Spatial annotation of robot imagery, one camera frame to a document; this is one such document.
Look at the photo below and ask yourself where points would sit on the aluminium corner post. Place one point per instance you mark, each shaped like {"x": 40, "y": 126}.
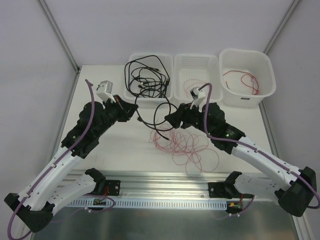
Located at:
{"x": 281, "y": 26}
{"x": 59, "y": 35}

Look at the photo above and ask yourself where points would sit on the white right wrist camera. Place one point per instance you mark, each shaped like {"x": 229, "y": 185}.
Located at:
{"x": 198, "y": 96}

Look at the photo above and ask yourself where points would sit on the aluminium rail frame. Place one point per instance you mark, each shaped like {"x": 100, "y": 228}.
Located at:
{"x": 125, "y": 154}

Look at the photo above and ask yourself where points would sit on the white perforated basket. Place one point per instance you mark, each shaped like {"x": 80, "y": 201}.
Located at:
{"x": 148, "y": 78}
{"x": 194, "y": 70}

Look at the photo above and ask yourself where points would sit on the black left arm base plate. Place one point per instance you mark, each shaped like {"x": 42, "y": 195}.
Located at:
{"x": 107, "y": 188}

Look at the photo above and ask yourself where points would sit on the white deep right basket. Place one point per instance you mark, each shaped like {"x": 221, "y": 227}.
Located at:
{"x": 246, "y": 77}

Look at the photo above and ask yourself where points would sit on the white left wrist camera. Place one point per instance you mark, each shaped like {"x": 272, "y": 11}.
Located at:
{"x": 104, "y": 91}

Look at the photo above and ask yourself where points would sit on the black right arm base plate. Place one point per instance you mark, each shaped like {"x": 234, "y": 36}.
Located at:
{"x": 222, "y": 190}

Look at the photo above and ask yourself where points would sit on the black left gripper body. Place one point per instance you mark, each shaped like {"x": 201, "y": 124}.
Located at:
{"x": 121, "y": 110}

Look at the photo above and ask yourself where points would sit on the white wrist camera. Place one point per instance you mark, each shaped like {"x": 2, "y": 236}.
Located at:
{"x": 198, "y": 96}
{"x": 104, "y": 91}

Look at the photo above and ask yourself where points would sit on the white perforated middle basket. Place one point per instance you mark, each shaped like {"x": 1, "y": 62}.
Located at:
{"x": 194, "y": 70}

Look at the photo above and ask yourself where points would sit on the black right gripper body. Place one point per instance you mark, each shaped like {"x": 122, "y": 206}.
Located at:
{"x": 184, "y": 116}

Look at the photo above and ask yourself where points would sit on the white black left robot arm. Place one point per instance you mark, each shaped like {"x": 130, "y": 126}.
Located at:
{"x": 41, "y": 200}

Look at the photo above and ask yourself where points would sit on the white slotted cable duct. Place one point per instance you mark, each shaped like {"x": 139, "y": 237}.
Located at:
{"x": 140, "y": 203}

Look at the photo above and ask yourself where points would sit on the left aluminium corner post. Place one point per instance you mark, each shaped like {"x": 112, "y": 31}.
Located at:
{"x": 59, "y": 35}

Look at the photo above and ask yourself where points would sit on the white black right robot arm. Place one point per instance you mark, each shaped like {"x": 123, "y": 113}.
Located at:
{"x": 291, "y": 187}

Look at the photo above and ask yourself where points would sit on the white perforated left basket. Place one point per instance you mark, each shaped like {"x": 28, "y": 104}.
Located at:
{"x": 148, "y": 78}

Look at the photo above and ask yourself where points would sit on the right aluminium corner post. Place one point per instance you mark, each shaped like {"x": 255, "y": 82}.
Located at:
{"x": 281, "y": 26}

